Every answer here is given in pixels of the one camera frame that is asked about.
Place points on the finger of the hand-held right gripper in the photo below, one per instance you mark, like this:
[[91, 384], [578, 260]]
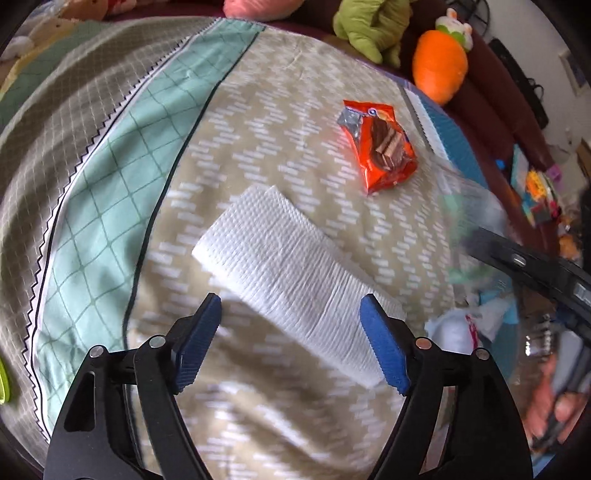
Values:
[[535, 267]]

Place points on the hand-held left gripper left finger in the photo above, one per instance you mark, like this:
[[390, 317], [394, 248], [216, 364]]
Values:
[[198, 346]]

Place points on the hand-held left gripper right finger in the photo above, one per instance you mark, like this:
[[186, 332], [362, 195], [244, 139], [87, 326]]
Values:
[[385, 346]]

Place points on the clear plastic bag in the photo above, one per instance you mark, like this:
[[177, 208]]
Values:
[[480, 221]]

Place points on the white paper towel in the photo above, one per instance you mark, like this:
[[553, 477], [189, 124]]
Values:
[[295, 272]]

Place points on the person's right hand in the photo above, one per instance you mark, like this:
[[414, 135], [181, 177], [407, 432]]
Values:
[[547, 401]]

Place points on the pile of colourful toys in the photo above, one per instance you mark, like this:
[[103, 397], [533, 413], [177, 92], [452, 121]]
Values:
[[538, 189]]

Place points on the patterned beige and teal blanket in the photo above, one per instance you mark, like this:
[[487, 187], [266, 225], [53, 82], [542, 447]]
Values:
[[138, 184]]

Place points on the lime green object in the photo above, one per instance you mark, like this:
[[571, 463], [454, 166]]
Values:
[[4, 381]]

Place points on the orange snack wrapper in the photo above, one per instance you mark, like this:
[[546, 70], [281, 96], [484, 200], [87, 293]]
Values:
[[378, 147]]

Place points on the orange carrot plush toy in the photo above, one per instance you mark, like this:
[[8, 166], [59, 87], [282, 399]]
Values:
[[438, 64]]

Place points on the green plush toy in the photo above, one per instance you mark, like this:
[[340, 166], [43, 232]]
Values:
[[369, 27]]

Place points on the pink plush toy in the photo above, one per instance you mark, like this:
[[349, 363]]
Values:
[[249, 5]]

